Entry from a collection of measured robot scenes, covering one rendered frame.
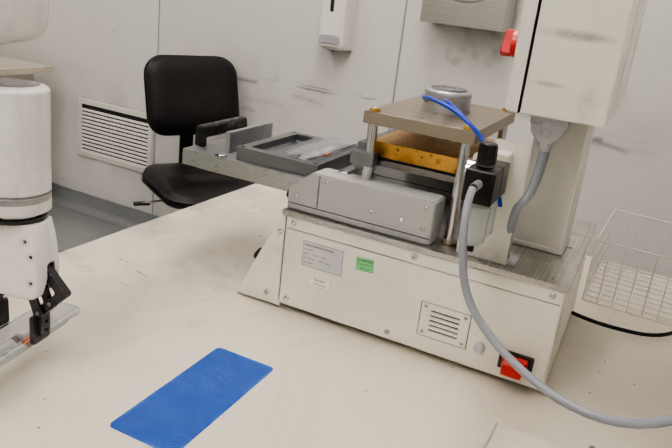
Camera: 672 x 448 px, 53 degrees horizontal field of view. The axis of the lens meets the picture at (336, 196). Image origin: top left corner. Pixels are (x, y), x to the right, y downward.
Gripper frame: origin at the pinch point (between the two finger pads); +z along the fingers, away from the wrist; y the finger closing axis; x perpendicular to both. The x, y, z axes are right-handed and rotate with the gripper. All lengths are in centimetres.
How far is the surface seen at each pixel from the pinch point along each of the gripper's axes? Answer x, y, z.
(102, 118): 226, -140, 28
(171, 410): 0.6, 22.3, 7.2
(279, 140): 54, 15, -17
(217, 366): 12.4, 23.0, 7.1
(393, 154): 37, 40, -22
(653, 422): -1, 76, -8
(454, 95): 43, 47, -32
